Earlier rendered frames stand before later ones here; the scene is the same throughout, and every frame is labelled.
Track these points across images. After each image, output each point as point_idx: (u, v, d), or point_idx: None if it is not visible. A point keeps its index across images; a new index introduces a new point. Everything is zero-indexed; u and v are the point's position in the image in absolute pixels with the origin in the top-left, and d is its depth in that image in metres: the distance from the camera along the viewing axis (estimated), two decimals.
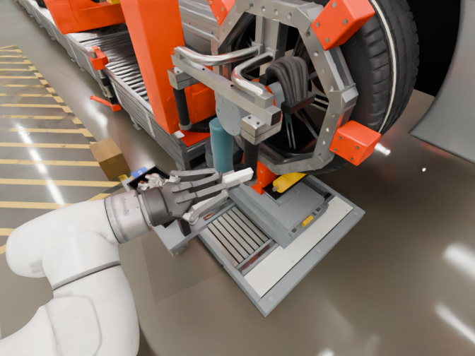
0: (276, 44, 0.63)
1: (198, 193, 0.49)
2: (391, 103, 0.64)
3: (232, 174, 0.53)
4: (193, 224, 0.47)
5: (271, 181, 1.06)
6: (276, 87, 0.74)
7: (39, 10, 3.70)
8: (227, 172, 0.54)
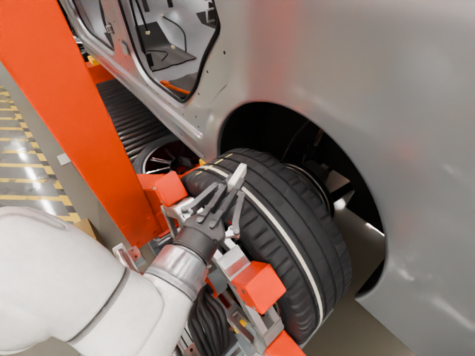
0: None
1: (212, 212, 0.49)
2: (321, 318, 0.66)
3: None
4: (181, 210, 0.48)
5: None
6: (217, 275, 0.75)
7: None
8: (241, 187, 0.53)
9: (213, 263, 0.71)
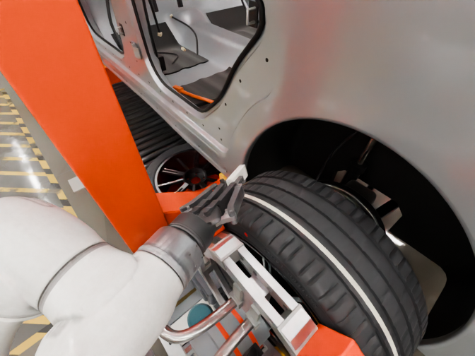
0: (256, 320, 0.53)
1: None
2: (396, 352, 0.47)
3: None
4: (181, 210, 0.48)
5: None
6: (260, 325, 0.63)
7: None
8: (241, 184, 0.52)
9: None
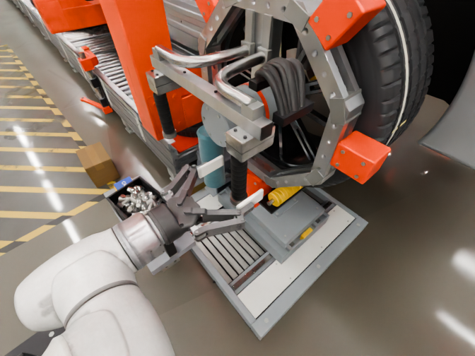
0: (268, 42, 0.55)
1: (189, 195, 0.52)
2: (404, 42, 0.49)
3: None
4: (161, 194, 0.50)
5: (266, 193, 0.97)
6: (270, 92, 0.65)
7: (32, 9, 3.61)
8: (248, 212, 0.49)
9: None
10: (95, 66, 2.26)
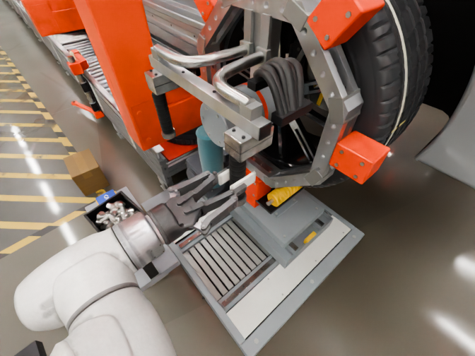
0: (266, 42, 0.54)
1: (196, 198, 0.51)
2: (403, 42, 0.49)
3: None
4: (169, 189, 0.51)
5: (265, 193, 0.97)
6: (269, 92, 0.65)
7: None
8: (241, 193, 0.52)
9: None
10: (87, 69, 2.21)
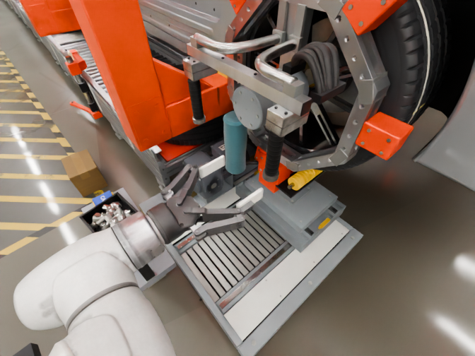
0: (300, 30, 0.60)
1: (189, 195, 0.52)
2: (427, 29, 0.54)
3: None
4: (161, 193, 0.51)
5: (285, 179, 1.02)
6: (297, 78, 0.70)
7: None
8: (248, 210, 0.49)
9: None
10: (85, 69, 2.20)
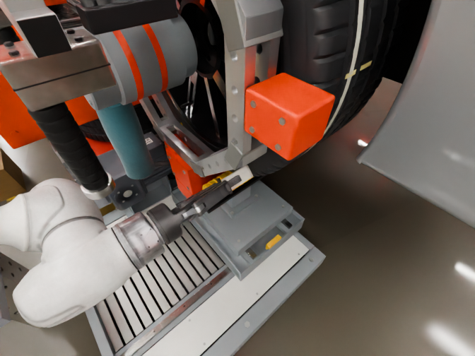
0: None
1: None
2: None
3: (237, 186, 0.53)
4: None
5: None
6: (164, 23, 0.42)
7: None
8: (236, 184, 0.52)
9: None
10: None
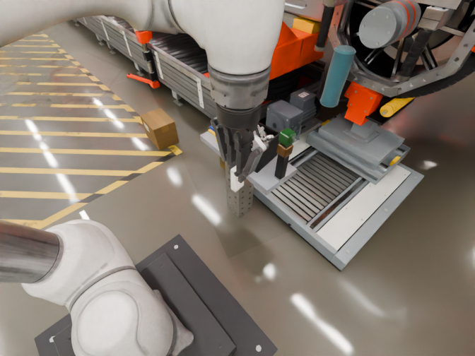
0: None
1: (229, 145, 0.46)
2: None
3: (234, 179, 0.52)
4: (215, 118, 0.47)
5: (373, 111, 1.19)
6: (416, 4, 0.86)
7: None
8: (241, 179, 0.52)
9: None
10: None
